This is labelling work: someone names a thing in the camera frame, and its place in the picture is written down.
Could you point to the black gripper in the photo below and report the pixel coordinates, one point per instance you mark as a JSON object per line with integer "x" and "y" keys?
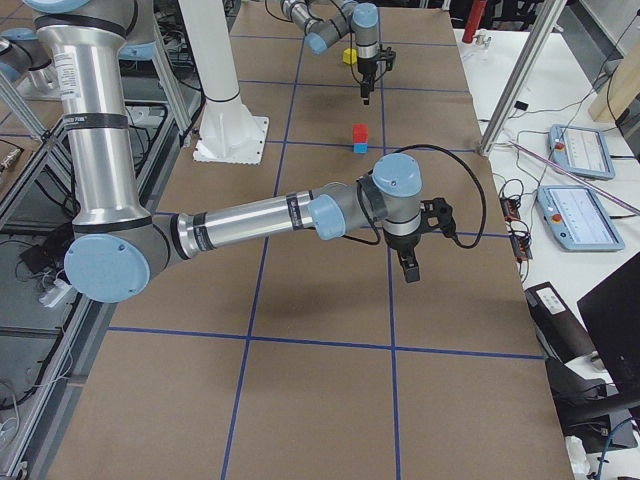
{"x": 403, "y": 241}
{"x": 365, "y": 72}

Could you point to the yellow block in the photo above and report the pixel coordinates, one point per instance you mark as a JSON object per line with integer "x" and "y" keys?
{"x": 349, "y": 56}

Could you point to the red block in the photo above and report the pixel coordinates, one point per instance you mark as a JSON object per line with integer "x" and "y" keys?
{"x": 360, "y": 133}

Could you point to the blue block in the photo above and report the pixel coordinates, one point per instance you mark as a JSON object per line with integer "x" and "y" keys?
{"x": 360, "y": 148}

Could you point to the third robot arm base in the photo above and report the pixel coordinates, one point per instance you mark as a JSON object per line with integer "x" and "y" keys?
{"x": 26, "y": 63}

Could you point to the orange terminal board near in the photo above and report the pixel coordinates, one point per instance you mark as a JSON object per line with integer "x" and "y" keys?
{"x": 521, "y": 242}

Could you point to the orange terminal board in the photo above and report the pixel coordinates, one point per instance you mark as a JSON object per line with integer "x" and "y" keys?
{"x": 510, "y": 209}
{"x": 521, "y": 242}

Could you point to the orange terminal board far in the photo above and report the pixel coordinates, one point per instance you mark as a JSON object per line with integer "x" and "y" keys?
{"x": 510, "y": 209}

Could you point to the metal fitting with white tube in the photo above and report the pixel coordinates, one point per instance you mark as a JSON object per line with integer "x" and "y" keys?
{"x": 483, "y": 39}

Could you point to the red cylinder bottle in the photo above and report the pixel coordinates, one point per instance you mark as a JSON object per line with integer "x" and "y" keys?
{"x": 473, "y": 21}

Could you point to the small black square pad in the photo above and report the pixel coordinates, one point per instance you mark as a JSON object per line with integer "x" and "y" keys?
{"x": 521, "y": 105}

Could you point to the black box with label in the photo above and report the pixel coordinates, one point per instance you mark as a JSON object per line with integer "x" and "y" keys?
{"x": 557, "y": 327}

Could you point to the near teach pendant tablet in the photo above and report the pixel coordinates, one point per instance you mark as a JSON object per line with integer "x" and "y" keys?
{"x": 577, "y": 220}

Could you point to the teach pendant tablet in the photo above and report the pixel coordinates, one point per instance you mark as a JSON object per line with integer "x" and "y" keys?
{"x": 581, "y": 151}
{"x": 577, "y": 220}

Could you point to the black monitor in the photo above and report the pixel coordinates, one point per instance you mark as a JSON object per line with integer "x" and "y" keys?
{"x": 610, "y": 312}

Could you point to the far teach pendant tablet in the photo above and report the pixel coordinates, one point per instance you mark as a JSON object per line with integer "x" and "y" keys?
{"x": 581, "y": 151}

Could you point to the black monitor stand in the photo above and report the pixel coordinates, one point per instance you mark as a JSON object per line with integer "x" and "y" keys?
{"x": 589, "y": 409}

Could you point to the wooden board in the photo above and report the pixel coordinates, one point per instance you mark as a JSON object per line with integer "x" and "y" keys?
{"x": 620, "y": 91}

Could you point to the white power strip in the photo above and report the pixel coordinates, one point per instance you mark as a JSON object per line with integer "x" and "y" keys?
{"x": 55, "y": 294}

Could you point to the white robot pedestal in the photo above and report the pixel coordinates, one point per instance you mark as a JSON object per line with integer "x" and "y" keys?
{"x": 228, "y": 132}

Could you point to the aluminium frame post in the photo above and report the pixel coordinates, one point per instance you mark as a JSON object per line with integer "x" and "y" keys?
{"x": 533, "y": 46}

